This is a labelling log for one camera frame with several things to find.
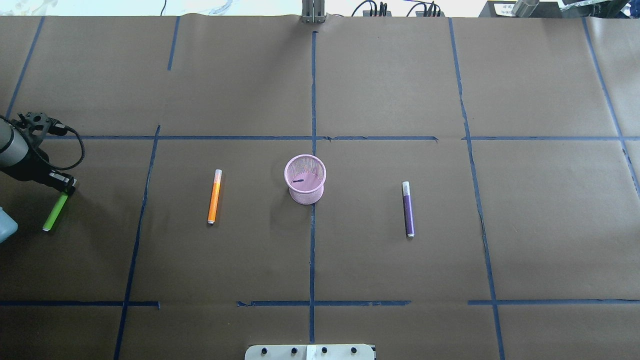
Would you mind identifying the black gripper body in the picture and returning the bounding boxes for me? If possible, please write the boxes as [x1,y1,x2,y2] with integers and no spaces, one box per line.
[1,150,77,195]

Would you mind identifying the green highlighter pen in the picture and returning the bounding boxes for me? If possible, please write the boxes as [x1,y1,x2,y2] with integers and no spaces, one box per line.
[42,193,69,232]

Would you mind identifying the orange highlighter pen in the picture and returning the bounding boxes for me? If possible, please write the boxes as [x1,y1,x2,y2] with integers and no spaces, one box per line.
[206,169,223,226]

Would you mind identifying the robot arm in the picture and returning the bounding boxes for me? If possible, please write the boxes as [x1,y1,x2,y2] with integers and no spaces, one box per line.
[0,112,86,197]

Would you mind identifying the pink mesh pen holder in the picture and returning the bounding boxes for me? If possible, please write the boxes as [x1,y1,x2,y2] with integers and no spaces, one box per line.
[283,153,327,205]

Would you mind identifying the purple highlighter pen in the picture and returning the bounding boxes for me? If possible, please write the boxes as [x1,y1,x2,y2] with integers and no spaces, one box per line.
[401,181,416,239]

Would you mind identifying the metal cup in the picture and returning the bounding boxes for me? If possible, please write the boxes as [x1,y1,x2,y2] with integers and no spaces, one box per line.
[510,0,540,18]

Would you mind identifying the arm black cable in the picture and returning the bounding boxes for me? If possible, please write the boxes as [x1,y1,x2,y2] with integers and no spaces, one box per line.
[30,127,86,172]

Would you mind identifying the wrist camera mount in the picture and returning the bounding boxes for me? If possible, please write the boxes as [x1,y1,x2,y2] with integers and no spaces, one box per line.
[17,112,69,136]

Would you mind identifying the aluminium frame post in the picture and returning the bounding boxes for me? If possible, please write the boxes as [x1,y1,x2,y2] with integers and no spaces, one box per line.
[300,0,326,24]

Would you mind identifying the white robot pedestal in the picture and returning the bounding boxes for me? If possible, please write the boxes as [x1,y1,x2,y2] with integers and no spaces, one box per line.
[244,343,377,360]

